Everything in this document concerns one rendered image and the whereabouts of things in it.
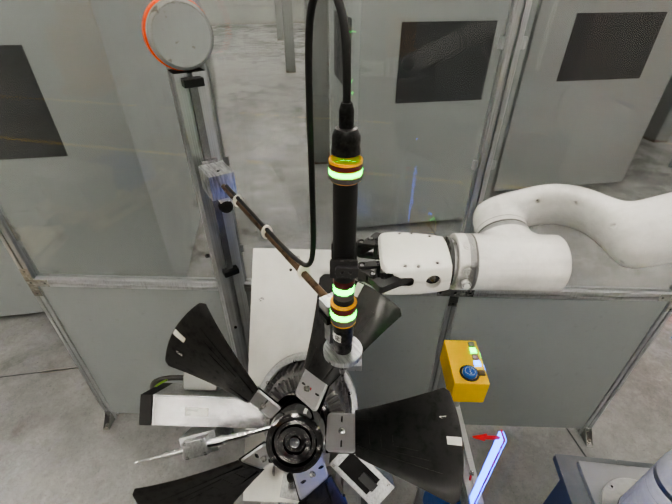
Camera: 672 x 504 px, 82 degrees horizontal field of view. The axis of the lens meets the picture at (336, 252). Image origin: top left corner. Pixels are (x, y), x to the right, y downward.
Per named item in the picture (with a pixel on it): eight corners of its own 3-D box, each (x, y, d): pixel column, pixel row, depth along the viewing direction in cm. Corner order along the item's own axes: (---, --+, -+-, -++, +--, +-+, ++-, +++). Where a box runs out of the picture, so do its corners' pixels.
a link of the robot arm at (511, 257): (470, 217, 57) (482, 269, 51) (562, 218, 56) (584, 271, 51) (457, 251, 64) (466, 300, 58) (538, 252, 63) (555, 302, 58)
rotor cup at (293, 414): (269, 451, 91) (257, 480, 78) (272, 388, 92) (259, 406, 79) (331, 454, 91) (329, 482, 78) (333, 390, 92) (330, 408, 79)
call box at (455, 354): (438, 360, 127) (443, 338, 121) (469, 361, 127) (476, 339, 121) (448, 405, 114) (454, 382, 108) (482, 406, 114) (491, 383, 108)
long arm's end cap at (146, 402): (172, 382, 108) (152, 394, 97) (171, 410, 108) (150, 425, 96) (162, 382, 108) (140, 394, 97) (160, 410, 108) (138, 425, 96)
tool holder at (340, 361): (310, 341, 72) (308, 302, 66) (342, 325, 75) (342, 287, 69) (336, 375, 66) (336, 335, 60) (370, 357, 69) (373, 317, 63)
